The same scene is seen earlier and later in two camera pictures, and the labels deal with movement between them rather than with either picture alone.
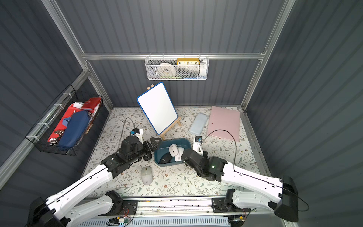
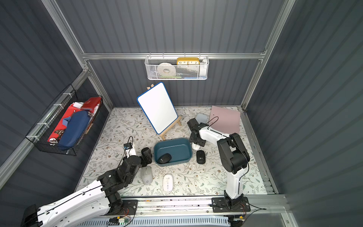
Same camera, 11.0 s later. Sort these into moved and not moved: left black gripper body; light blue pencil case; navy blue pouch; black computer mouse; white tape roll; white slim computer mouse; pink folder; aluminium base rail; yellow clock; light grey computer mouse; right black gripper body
Moved: right black gripper body; white slim computer mouse; left black gripper body
Not moved: white tape roll; aluminium base rail; navy blue pouch; yellow clock; pink folder; light blue pencil case; black computer mouse; light grey computer mouse
